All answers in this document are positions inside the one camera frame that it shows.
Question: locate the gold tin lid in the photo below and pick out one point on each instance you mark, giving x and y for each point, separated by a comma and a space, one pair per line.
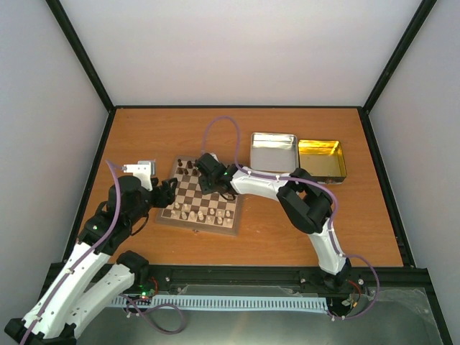
323, 160

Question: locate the light blue cable duct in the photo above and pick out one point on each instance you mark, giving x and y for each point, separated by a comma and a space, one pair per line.
234, 303

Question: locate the silver open tin box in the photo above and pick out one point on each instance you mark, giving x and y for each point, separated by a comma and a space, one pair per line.
274, 152

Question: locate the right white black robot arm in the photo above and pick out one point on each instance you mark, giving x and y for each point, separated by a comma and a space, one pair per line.
309, 207

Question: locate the black frame rail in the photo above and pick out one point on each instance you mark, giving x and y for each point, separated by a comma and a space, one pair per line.
306, 280

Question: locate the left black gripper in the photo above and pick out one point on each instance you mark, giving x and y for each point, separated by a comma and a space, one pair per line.
166, 194

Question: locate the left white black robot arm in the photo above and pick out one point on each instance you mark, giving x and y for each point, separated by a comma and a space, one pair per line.
71, 302

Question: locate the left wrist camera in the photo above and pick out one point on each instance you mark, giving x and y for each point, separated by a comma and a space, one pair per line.
144, 170

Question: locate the wooden chess board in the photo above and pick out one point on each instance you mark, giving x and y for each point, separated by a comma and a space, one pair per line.
188, 194

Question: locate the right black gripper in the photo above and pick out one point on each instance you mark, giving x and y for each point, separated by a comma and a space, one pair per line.
205, 189

